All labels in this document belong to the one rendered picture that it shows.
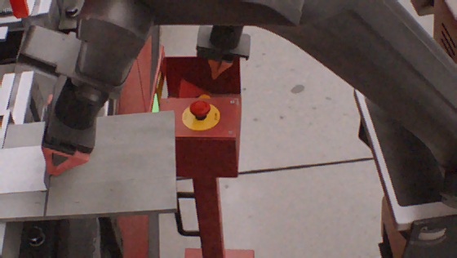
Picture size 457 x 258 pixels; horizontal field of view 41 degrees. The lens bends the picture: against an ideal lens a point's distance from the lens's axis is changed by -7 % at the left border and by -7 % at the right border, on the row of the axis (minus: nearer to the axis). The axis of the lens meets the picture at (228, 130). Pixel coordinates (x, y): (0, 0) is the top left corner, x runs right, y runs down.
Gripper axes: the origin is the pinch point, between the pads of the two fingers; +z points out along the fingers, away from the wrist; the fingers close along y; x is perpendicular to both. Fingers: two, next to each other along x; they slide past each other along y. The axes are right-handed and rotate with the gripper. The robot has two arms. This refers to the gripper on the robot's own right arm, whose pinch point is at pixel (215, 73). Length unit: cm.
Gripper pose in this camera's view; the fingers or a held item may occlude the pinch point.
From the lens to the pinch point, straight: 131.6
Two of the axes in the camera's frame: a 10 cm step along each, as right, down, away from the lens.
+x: -0.6, 7.3, -6.8
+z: -2.1, 6.5, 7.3
